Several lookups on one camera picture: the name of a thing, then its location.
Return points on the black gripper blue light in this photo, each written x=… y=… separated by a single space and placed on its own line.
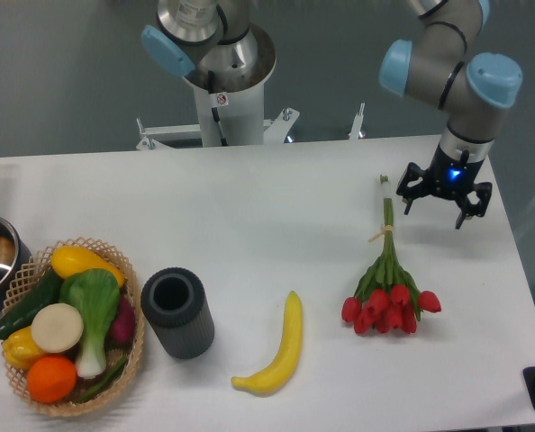
x=449 y=178

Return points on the red tulip bouquet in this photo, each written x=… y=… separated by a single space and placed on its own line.
x=387 y=296

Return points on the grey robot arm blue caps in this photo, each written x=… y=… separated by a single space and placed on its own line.
x=226 y=59

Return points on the yellow banana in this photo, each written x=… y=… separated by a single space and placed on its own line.
x=277 y=374

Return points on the dark grey ribbed vase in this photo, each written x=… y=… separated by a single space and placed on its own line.
x=174 y=303

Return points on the purple sweet potato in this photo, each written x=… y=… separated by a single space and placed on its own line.
x=124 y=324

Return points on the green bok choy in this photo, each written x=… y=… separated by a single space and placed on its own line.
x=95 y=294

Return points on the green bean pod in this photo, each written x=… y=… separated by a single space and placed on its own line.
x=112 y=374

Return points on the yellow squash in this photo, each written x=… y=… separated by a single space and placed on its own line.
x=71 y=260

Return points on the woven wicker basket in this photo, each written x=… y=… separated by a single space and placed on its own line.
x=27 y=277

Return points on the dark green cucumber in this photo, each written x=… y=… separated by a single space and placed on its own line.
x=43 y=294

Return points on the cream round disc vegetable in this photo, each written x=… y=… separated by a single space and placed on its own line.
x=57 y=328

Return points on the orange fruit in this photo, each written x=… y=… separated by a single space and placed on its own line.
x=51 y=378

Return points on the yellow bell pepper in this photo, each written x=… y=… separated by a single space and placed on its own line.
x=20 y=350

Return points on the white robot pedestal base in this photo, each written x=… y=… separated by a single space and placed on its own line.
x=224 y=119

